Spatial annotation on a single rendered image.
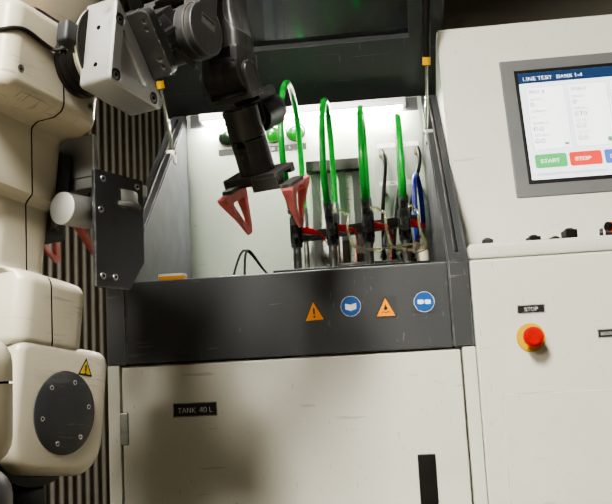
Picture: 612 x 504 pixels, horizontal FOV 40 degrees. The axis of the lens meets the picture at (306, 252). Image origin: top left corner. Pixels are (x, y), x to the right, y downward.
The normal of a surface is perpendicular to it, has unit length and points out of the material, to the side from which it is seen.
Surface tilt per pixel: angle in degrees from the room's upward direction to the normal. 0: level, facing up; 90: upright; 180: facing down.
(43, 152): 90
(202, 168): 90
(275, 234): 90
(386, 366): 90
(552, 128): 76
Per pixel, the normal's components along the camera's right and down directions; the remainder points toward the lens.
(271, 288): -0.11, -0.14
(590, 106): -0.12, -0.37
